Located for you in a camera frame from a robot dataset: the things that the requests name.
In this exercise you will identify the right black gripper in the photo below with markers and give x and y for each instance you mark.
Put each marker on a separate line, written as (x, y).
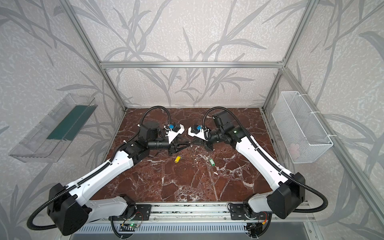
(207, 144)

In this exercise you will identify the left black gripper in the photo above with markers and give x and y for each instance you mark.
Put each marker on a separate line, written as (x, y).
(173, 146)

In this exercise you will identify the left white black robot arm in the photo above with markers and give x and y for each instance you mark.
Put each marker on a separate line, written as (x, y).
(71, 206)

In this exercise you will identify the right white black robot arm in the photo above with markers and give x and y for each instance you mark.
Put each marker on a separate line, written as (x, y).
(286, 193)

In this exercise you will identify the yellow capped key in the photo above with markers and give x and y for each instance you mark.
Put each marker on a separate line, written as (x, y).
(178, 159)

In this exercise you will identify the green circuit board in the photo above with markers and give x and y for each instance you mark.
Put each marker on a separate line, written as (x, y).
(129, 227)

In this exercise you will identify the pink object in basket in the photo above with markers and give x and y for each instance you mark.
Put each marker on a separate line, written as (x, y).
(294, 150)

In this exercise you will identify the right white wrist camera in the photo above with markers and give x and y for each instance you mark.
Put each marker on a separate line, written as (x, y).
(198, 132)

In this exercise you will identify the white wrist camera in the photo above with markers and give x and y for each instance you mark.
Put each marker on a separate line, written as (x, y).
(198, 132)
(173, 130)

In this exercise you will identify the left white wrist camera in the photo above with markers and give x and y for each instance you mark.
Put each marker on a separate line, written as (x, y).
(173, 130)

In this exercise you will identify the aluminium mounting rail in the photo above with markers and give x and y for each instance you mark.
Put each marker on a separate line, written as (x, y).
(207, 212)

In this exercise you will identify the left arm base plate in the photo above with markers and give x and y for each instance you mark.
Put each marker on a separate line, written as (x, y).
(140, 212)

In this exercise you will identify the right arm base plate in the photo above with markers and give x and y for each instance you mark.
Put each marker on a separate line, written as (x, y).
(244, 212)

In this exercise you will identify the white wire mesh basket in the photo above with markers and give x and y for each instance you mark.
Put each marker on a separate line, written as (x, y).
(299, 124)

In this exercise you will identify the clear plastic wall tray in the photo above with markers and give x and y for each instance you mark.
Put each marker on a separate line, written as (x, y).
(48, 141)

